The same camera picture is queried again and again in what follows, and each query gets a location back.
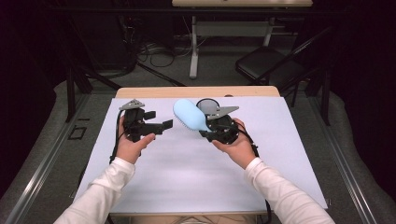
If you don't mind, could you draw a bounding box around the person's left hand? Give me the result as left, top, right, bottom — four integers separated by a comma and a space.
115, 116, 156, 165

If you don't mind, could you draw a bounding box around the person's right hand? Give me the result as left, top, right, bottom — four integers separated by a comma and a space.
212, 117, 257, 170

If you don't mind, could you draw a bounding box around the black floor socket frame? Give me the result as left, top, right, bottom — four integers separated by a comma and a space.
67, 125, 88, 141

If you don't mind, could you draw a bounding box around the black mesh cup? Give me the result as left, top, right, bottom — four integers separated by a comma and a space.
195, 98, 220, 117

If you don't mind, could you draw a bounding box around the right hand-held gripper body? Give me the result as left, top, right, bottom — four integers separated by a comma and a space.
205, 105, 240, 145

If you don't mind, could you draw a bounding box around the light blue hairbrush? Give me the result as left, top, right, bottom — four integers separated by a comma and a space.
173, 98, 213, 133

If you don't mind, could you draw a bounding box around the white-legged desk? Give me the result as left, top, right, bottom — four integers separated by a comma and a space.
171, 0, 314, 79

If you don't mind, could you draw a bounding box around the bundle of floor cables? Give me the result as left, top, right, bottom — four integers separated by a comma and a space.
136, 40, 194, 68

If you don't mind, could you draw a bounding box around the white table mat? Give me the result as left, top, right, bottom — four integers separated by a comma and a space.
68, 96, 329, 216

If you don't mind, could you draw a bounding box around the right hand-held gripper cable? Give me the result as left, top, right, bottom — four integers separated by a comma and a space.
230, 120, 273, 224

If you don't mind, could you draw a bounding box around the hand-held gripper cable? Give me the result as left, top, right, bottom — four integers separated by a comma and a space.
230, 120, 273, 224
108, 110, 126, 165

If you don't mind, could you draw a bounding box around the left hand-held gripper cable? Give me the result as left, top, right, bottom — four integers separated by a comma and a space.
108, 110, 126, 165

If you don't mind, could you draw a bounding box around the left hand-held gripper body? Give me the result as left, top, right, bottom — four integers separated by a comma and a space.
119, 98, 163, 143

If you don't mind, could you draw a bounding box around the metal floor rail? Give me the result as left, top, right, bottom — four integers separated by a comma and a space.
4, 92, 92, 224
307, 96, 377, 224

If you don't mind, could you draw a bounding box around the black folding chair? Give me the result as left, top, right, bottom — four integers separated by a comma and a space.
234, 26, 332, 108

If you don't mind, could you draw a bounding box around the black metal stand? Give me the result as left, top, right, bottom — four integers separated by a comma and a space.
64, 18, 122, 123

